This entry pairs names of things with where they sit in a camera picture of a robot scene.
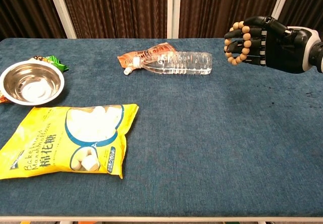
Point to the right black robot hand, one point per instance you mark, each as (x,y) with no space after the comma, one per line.
(282,50)

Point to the dark brown pleated curtain panel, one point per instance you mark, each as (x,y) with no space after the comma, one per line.
(27,7)
(222,7)
(302,4)
(116,7)

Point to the clear plastic water bottle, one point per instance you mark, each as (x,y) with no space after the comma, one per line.
(181,62)

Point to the blue fabric table cover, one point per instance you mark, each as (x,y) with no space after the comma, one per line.
(189,145)

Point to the orange spouted drink pouch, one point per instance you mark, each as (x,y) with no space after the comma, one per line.
(130,58)

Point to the yellow marshmallow bag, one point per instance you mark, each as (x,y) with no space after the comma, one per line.
(58,143)

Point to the stainless steel bowl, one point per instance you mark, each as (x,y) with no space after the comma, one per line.
(32,82)

